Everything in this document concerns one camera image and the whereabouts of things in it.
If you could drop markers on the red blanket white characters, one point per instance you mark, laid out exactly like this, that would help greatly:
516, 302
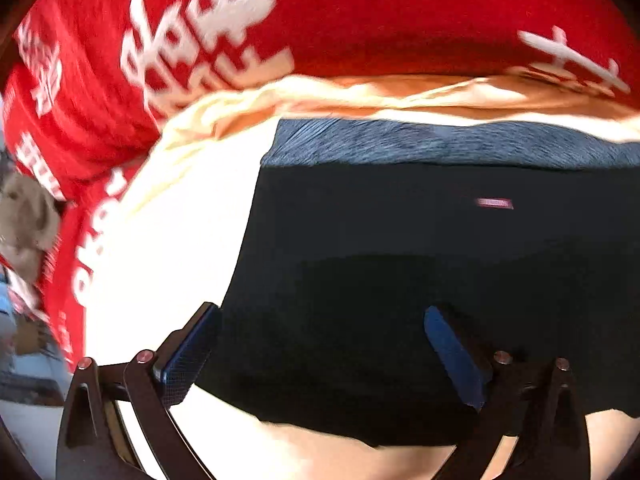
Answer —
91, 85

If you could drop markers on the black pants grey waistband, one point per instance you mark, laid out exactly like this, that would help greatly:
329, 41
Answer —
527, 233

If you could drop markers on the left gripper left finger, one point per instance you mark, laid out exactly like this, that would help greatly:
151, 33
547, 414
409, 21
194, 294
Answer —
93, 442

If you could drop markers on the grey plush toy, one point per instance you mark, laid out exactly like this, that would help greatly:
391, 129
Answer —
29, 222

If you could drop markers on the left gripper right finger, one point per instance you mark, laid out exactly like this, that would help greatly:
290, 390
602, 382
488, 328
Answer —
535, 401

